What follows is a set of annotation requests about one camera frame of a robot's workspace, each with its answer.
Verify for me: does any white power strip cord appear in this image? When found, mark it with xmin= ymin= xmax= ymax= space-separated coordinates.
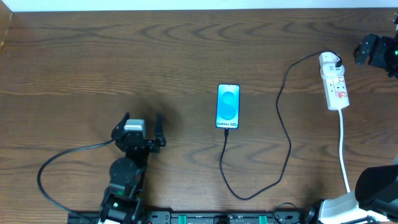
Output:
xmin=338 ymin=108 xmax=351 ymax=194

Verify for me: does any white power strip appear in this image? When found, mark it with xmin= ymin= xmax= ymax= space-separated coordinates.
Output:
xmin=320 ymin=69 xmax=349 ymax=111

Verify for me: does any white charger plug adapter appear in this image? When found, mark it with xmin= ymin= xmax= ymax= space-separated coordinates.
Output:
xmin=319 ymin=52 xmax=345 ymax=80

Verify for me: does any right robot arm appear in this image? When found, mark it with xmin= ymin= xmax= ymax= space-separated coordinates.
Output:
xmin=306 ymin=34 xmax=397 ymax=224

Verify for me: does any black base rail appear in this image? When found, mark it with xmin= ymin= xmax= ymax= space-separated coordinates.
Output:
xmin=139 ymin=211 xmax=305 ymax=224

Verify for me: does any black charger cable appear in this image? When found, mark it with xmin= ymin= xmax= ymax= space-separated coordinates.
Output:
xmin=219 ymin=49 xmax=343 ymax=201

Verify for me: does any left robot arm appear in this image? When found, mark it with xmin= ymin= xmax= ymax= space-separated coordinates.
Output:
xmin=98 ymin=113 xmax=166 ymax=224

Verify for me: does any blue Galaxy smartphone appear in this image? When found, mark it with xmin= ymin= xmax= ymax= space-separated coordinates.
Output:
xmin=215 ymin=84 xmax=240 ymax=129

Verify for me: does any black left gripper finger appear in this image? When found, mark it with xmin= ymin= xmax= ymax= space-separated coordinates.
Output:
xmin=154 ymin=114 xmax=165 ymax=143
xmin=112 ymin=113 xmax=129 ymax=137

